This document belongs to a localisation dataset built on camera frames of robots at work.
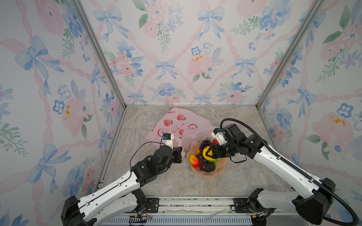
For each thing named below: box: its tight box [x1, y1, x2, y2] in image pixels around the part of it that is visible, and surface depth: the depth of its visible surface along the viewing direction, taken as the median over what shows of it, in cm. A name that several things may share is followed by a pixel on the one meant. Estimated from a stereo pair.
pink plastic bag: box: [146, 107, 216, 157], surface depth 95 cm
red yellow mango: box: [188, 153, 200, 169], surface depth 84 cm
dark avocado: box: [202, 161, 216, 173], surface depth 83 cm
